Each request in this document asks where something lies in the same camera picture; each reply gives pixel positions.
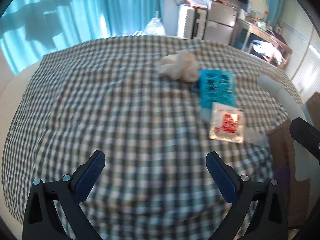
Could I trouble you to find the white bed mattress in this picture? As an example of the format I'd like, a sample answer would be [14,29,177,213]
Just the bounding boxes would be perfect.
[1,62,40,239]

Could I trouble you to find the oval vanity mirror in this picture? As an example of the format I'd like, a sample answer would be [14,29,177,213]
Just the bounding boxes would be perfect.
[249,0,269,20]

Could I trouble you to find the white louvered wardrobe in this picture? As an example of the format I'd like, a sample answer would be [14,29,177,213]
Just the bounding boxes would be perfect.
[280,0,319,102]

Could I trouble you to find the checkered tablecloth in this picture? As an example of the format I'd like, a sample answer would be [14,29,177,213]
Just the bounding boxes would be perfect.
[1,36,301,239]

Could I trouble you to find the teal curtain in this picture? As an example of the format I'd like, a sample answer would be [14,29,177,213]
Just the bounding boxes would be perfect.
[1,0,163,74]

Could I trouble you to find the large water jug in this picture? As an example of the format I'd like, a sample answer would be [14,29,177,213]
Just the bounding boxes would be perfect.
[144,18,165,36]

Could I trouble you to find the wooden desk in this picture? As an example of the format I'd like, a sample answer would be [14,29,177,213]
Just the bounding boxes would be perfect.
[229,18,292,70]

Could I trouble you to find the cardboard box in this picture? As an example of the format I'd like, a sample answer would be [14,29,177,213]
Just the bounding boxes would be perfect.
[268,91,319,228]

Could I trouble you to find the clothes on chair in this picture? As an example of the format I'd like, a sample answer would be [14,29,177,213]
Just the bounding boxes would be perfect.
[251,39,284,65]

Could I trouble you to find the wooden chair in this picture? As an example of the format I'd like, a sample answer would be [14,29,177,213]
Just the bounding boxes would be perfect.
[247,41,287,67]

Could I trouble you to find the teal blister pack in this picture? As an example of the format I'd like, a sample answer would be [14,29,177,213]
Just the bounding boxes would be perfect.
[198,69,235,109]

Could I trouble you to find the white tissue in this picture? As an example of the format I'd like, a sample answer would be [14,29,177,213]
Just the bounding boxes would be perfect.
[158,50,200,83]

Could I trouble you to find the white suitcase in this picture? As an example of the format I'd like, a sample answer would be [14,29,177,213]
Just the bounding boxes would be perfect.
[177,5,207,40]

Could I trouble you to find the red white sachet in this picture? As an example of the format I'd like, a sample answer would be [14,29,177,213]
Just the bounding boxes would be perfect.
[209,102,245,144]

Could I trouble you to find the silver mini fridge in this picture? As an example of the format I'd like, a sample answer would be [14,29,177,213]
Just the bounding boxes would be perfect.
[203,1,236,45]

